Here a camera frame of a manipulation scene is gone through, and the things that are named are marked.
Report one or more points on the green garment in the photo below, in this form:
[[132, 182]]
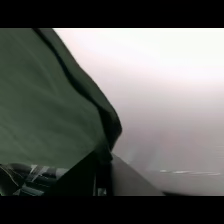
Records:
[[43, 100]]

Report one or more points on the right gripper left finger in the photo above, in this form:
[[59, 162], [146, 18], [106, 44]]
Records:
[[80, 180]]

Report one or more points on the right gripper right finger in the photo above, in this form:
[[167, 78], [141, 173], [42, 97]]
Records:
[[130, 181]]

